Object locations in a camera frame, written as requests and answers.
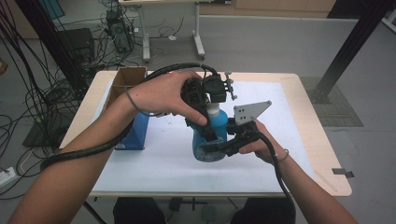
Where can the person's leg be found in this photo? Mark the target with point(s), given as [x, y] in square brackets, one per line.
[138, 213]
[264, 214]

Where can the white power strip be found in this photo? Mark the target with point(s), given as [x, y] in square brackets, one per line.
[7, 176]

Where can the wooden cabinet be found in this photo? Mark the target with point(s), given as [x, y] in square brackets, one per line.
[280, 7]

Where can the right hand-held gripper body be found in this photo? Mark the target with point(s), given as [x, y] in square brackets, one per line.
[249, 113]

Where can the thin right wrist band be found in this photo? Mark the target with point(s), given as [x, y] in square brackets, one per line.
[286, 153]

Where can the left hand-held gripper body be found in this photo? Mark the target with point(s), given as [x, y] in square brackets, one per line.
[214, 88]

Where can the thin left wrist band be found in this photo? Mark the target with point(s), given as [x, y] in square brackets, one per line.
[132, 102]

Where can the black metal post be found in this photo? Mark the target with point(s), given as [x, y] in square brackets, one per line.
[351, 46]
[46, 37]

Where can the blue bottle with white cap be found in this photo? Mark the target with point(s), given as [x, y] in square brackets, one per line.
[219, 124]

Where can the person's left hand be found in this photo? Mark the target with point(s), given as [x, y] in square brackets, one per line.
[158, 93]

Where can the person's right leg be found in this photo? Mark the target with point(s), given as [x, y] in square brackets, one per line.
[264, 214]

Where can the grey tape piece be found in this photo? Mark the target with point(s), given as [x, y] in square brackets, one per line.
[342, 172]

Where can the blue cardboard box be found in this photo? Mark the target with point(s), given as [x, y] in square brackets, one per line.
[135, 133]

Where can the person's left leg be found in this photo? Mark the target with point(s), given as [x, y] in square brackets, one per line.
[138, 213]

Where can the black box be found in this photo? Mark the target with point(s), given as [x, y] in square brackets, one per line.
[77, 43]

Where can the black floor plate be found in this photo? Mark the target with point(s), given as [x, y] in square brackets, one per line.
[43, 137]

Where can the brown box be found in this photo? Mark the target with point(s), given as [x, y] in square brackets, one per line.
[2, 66]

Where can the white table mat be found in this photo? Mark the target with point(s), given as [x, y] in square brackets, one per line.
[186, 174]

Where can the white desk with legs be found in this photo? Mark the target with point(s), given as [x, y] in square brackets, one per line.
[198, 31]

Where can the blue panel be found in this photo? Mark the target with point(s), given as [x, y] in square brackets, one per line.
[53, 7]

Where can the person's right hand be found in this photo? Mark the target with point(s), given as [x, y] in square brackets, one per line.
[264, 149]

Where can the thin wrist band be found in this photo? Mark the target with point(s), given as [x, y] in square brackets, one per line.
[132, 102]
[286, 153]

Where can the computer tower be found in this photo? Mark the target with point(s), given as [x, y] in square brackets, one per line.
[120, 34]

